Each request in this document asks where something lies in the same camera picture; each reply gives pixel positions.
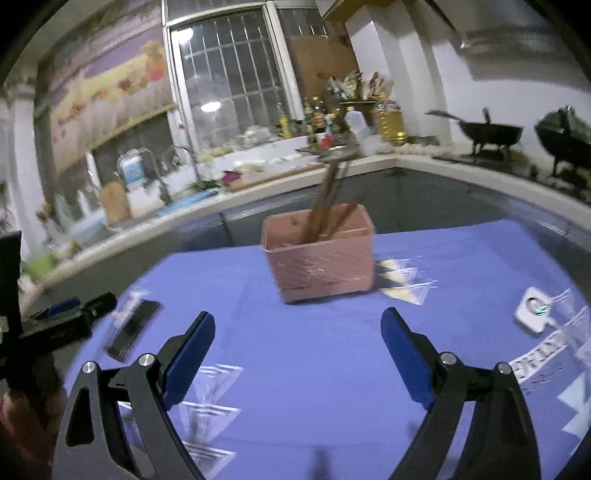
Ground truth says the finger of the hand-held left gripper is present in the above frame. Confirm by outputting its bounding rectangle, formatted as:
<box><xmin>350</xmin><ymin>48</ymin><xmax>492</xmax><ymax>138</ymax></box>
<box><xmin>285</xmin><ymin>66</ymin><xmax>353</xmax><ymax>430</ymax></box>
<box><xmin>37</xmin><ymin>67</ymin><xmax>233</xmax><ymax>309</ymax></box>
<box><xmin>21</xmin><ymin>292</ymin><xmax>118</xmax><ymax>352</ymax></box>
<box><xmin>28</xmin><ymin>296</ymin><xmax>82</xmax><ymax>322</ymax></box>

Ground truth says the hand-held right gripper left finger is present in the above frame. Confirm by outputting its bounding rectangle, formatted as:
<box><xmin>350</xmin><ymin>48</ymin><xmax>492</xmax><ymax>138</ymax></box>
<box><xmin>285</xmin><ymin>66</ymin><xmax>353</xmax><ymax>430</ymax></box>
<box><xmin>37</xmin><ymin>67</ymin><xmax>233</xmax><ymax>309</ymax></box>
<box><xmin>52</xmin><ymin>311</ymin><xmax>216</xmax><ymax>480</ymax></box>

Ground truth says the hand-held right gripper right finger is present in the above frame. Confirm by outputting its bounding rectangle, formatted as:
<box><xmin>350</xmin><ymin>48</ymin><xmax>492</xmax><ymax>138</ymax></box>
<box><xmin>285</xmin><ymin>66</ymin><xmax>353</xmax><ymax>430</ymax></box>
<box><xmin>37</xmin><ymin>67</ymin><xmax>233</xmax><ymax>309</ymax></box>
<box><xmin>381</xmin><ymin>307</ymin><xmax>541</xmax><ymax>480</ymax></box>

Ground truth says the pink perforated plastic basket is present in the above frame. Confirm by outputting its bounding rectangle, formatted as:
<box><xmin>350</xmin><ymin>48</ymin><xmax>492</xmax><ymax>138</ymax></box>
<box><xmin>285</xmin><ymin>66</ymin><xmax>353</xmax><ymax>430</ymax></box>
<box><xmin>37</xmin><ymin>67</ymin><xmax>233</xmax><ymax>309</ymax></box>
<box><xmin>262</xmin><ymin>203</ymin><xmax>376</xmax><ymax>304</ymax></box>

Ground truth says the dark wooden chopstick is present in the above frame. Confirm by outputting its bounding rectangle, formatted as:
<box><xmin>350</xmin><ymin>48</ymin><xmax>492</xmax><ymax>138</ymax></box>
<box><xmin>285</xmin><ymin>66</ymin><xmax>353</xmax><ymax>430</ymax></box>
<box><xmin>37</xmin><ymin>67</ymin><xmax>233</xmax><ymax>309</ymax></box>
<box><xmin>321</xmin><ymin>165</ymin><xmax>349</xmax><ymax>240</ymax></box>

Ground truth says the person's left hand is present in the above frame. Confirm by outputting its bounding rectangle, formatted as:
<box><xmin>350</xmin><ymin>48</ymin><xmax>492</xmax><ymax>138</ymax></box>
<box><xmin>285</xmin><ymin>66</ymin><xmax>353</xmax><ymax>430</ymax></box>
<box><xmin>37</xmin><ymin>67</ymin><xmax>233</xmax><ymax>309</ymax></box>
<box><xmin>0</xmin><ymin>388</ymin><xmax>68</xmax><ymax>480</ymax></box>

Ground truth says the black smartphone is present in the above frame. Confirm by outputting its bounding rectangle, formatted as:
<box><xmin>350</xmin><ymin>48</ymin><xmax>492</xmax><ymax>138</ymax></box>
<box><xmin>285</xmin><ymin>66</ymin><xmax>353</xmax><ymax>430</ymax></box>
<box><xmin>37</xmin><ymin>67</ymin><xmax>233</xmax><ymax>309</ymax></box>
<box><xmin>105</xmin><ymin>299</ymin><xmax>162</xmax><ymax>361</ymax></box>

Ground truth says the small wooden cutting board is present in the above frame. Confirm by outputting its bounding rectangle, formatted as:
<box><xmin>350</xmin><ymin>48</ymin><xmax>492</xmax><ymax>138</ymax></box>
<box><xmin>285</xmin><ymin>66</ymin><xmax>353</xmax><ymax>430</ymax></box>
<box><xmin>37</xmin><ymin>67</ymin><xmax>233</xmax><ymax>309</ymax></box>
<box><xmin>99</xmin><ymin>180</ymin><xmax>133</xmax><ymax>226</ymax></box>

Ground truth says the blue patterned tablecloth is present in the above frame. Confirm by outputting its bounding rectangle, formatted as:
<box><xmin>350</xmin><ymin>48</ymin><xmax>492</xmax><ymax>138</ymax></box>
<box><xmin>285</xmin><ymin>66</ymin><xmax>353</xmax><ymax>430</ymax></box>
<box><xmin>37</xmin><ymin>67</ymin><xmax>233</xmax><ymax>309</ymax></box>
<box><xmin>60</xmin><ymin>219</ymin><xmax>591</xmax><ymax>480</ymax></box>

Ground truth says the white jug with blue label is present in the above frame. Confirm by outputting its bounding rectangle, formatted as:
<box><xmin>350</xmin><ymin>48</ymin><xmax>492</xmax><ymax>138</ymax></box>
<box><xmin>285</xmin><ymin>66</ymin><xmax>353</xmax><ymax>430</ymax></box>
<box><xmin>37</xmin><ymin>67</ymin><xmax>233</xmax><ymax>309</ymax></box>
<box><xmin>117</xmin><ymin>154</ymin><xmax>153</xmax><ymax>192</ymax></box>

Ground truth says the white plug adapter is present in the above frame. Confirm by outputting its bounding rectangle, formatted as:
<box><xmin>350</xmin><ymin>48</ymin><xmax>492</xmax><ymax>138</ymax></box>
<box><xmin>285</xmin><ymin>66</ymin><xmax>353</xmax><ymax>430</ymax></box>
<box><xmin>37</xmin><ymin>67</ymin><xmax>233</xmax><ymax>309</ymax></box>
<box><xmin>514</xmin><ymin>286</ymin><xmax>556</xmax><ymax>333</ymax></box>

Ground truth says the curved metal faucet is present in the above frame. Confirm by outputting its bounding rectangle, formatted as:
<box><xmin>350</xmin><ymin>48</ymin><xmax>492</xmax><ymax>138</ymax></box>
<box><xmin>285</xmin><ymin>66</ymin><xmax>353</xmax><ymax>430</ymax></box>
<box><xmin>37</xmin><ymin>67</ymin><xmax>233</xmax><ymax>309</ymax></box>
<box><xmin>115</xmin><ymin>147</ymin><xmax>172</xmax><ymax>204</ymax></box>
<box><xmin>161</xmin><ymin>144</ymin><xmax>202</xmax><ymax>185</ymax></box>

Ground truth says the kitchen counter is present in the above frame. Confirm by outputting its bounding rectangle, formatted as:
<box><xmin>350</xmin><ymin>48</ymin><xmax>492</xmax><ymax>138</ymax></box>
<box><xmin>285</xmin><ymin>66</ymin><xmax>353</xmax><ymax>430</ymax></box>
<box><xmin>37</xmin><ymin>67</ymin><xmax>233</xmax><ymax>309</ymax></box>
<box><xmin>18</xmin><ymin>150</ymin><xmax>591</xmax><ymax>296</ymax></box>

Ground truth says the long wooden cutting board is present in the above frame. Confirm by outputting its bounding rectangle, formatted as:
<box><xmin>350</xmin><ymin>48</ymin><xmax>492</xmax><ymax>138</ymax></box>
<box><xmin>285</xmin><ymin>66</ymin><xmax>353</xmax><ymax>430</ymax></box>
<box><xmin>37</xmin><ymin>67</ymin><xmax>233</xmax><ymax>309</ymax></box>
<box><xmin>230</xmin><ymin>162</ymin><xmax>326</xmax><ymax>193</ymax></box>

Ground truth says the white sink basin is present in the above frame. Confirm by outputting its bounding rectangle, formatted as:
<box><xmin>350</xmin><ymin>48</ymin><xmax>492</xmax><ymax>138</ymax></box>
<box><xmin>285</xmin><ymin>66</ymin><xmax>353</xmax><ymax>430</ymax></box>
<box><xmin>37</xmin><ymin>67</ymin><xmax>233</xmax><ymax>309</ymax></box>
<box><xmin>198</xmin><ymin>137</ymin><xmax>326</xmax><ymax>182</ymax></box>

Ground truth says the yellow cooking oil bottle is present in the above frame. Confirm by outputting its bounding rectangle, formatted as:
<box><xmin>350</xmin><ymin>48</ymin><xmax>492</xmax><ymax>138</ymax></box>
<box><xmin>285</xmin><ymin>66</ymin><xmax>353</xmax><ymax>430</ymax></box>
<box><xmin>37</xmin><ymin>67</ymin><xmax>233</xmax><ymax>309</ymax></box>
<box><xmin>372</xmin><ymin>100</ymin><xmax>408</xmax><ymax>147</ymax></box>

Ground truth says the white plastic jug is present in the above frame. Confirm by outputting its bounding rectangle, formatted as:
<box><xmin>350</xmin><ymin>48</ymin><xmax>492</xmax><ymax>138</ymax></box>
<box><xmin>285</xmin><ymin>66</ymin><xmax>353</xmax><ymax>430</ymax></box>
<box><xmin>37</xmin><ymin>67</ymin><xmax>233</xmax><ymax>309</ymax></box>
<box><xmin>344</xmin><ymin>106</ymin><xmax>371</xmax><ymax>140</ymax></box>

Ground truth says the row of condiment bottles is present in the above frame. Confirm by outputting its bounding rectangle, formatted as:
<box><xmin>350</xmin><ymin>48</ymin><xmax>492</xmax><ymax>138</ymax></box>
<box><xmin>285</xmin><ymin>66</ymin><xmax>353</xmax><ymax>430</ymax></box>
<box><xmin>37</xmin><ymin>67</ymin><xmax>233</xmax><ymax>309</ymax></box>
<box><xmin>276</xmin><ymin>95</ymin><xmax>345</xmax><ymax>149</ymax></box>

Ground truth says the barred window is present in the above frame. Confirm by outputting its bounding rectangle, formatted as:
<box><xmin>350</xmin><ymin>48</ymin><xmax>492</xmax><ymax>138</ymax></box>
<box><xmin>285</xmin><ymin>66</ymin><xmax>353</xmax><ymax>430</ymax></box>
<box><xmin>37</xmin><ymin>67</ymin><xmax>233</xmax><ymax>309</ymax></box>
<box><xmin>164</xmin><ymin>0</ymin><xmax>326</xmax><ymax>153</ymax></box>

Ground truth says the black covered wok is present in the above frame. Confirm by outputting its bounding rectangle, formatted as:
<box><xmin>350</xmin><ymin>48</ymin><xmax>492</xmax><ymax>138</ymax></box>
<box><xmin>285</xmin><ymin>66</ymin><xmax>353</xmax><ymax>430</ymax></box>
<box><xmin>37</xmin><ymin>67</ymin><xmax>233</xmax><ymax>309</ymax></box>
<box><xmin>534</xmin><ymin>104</ymin><xmax>591</xmax><ymax>205</ymax></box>

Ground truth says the brown cardboard sheet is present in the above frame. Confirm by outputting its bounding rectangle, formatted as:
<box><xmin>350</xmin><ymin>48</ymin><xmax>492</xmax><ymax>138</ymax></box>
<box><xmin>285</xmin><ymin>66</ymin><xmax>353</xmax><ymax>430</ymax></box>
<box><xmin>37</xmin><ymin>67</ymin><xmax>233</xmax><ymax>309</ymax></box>
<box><xmin>288</xmin><ymin>33</ymin><xmax>360</xmax><ymax>101</ymax></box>

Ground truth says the range hood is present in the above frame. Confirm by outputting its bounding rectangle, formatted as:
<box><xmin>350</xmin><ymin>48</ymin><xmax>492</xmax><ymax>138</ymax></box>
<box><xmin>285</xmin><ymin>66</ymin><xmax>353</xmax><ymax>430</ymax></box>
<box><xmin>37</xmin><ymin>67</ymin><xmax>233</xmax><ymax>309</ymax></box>
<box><xmin>434</xmin><ymin>0</ymin><xmax>591</xmax><ymax>52</ymax></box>

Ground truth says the landscape wall poster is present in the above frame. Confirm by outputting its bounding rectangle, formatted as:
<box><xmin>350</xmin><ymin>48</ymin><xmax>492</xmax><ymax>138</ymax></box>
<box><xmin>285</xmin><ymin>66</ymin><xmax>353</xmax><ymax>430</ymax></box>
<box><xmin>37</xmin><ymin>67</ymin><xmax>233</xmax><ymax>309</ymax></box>
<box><xmin>46</xmin><ymin>9</ymin><xmax>179</xmax><ymax>176</ymax></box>

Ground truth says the black wok with handle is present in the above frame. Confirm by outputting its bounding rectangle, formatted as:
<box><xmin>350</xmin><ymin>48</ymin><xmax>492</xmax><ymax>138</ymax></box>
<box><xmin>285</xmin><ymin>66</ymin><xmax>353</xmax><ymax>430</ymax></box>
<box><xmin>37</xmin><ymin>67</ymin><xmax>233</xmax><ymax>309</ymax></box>
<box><xmin>425</xmin><ymin>107</ymin><xmax>525</xmax><ymax>156</ymax></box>

